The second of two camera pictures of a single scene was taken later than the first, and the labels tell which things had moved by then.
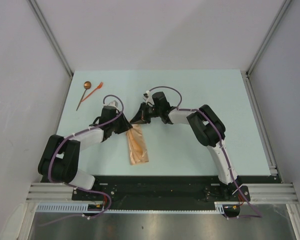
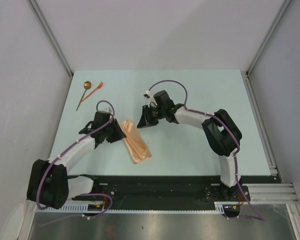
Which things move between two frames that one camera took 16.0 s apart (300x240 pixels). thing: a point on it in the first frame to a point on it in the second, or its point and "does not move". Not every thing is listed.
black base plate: (161, 190) does not move
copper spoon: (87, 85) does not move
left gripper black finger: (122, 124) to (115, 133)
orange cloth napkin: (138, 153) does not move
